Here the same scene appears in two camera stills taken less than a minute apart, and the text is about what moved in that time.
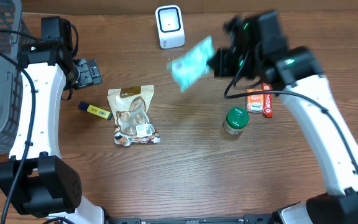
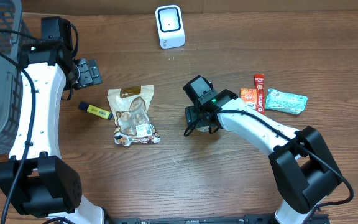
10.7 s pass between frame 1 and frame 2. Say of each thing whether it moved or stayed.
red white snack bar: moved
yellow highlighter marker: stayed
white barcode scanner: stayed
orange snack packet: moved
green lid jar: moved
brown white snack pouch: stayed
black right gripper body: moved
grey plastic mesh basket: stayed
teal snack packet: moved
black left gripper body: stayed
